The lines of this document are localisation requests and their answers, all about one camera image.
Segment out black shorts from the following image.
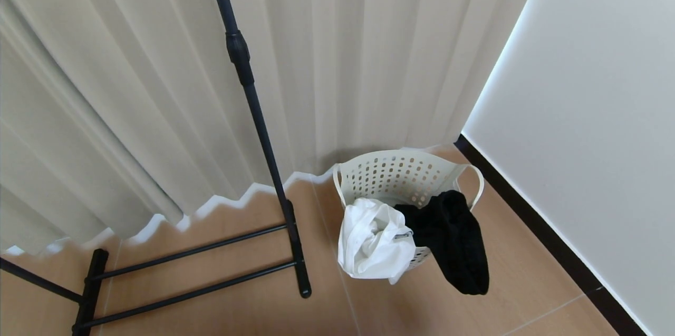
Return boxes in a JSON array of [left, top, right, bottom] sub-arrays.
[[394, 189, 490, 296]]

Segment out white laundry basket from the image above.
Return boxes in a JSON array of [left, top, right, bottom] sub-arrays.
[[332, 149, 485, 274]]

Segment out black clothes rack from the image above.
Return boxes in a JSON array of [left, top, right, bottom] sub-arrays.
[[0, 0, 313, 336]]

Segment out beige curtain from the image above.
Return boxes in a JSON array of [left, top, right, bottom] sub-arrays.
[[0, 0, 547, 258]]

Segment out white garment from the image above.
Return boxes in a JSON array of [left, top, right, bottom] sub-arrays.
[[337, 197, 418, 285]]

